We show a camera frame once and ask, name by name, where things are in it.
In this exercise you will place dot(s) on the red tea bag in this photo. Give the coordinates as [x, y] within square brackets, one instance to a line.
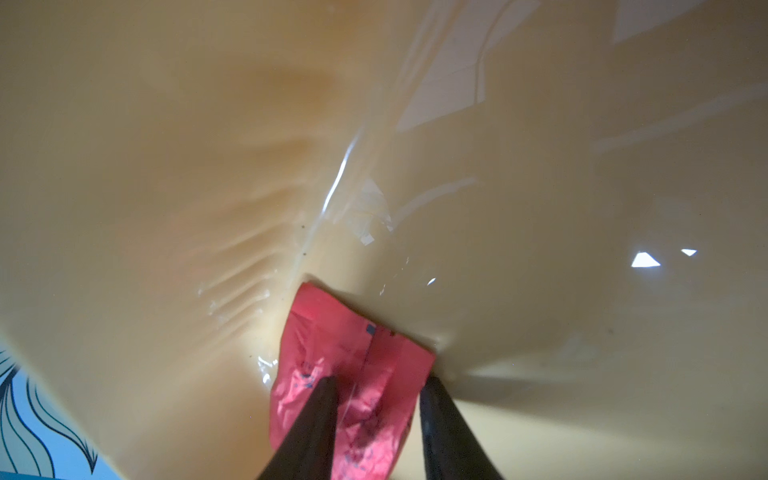
[379, 375]

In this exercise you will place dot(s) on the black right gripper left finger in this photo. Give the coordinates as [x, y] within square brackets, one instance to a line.
[307, 451]

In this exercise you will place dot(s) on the yellow plastic tray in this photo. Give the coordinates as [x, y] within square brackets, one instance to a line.
[566, 201]

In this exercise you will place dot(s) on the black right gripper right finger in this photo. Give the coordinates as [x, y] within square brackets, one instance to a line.
[450, 449]

